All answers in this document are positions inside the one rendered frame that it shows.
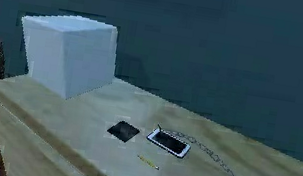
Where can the white-edged black telephone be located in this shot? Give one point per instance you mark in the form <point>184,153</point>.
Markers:
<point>169,143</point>

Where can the pale wooden chest of drawers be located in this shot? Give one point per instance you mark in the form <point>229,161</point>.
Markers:
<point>82,152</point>

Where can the black flat square card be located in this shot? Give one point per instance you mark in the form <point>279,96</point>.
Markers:
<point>123,131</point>

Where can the yellow pencil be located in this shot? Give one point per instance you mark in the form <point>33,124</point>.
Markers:
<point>148,162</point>

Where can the white box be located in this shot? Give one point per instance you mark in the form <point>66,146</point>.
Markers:
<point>70,56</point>

